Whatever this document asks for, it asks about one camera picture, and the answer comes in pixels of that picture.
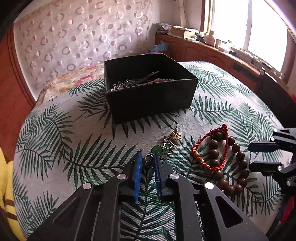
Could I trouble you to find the metal hair pin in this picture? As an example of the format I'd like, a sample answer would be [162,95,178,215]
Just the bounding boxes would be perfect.
[111,71,159,91]

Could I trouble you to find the palm leaf print cloth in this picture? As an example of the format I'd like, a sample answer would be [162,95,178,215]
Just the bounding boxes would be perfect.
[13,61,292,240]

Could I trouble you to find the yellow plush toy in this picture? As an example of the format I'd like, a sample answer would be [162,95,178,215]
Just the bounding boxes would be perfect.
[1,150,26,240]

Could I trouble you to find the black storage box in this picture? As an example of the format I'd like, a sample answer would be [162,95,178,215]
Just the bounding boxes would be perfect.
[104,53,198,124]

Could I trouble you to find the window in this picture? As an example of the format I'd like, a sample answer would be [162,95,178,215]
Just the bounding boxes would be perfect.
[200,1,295,84]

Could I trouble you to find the pink white bottle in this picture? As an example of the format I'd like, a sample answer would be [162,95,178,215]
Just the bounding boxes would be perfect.
[204,30,216,46]

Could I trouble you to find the floral quilt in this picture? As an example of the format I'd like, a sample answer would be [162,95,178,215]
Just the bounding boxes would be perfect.
[34,63,104,108]

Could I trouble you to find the wooden sideboard cabinet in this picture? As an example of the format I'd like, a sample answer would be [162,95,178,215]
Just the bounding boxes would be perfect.
[155,34,260,93]

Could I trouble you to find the blue plush toy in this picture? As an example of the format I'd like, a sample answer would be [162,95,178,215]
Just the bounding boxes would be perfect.
[150,41,169,52]

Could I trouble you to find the red wooden wardrobe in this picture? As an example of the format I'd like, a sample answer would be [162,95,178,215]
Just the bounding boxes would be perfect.
[1,26,36,162]

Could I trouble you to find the cardboard box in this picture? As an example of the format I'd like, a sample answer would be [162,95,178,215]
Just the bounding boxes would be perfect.
[170,26,195,38]

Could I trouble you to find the pink circle pattern curtain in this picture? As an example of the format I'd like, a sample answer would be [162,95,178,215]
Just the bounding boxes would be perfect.
[14,1,152,98]

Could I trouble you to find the red braided cord bracelet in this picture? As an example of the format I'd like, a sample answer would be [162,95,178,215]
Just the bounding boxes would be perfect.
[191,123,230,173]

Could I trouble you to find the dark wooden bead bracelet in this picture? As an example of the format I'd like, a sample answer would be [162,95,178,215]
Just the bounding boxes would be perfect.
[208,131,250,197]

